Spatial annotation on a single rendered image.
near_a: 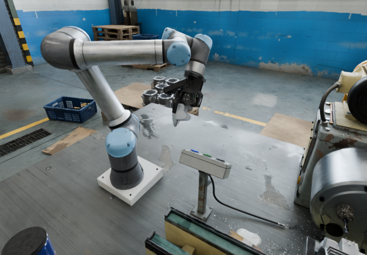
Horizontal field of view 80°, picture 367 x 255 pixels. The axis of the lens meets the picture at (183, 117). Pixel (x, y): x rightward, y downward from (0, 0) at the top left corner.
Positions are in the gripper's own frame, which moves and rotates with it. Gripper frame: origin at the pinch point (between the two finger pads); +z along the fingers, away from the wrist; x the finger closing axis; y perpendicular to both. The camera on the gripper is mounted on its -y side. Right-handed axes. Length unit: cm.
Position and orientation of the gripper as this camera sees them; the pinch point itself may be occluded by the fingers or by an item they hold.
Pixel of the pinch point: (173, 123)
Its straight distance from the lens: 84.8
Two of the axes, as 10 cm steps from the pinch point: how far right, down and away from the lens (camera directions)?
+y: 8.6, 2.4, -4.5
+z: -2.8, 9.6, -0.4
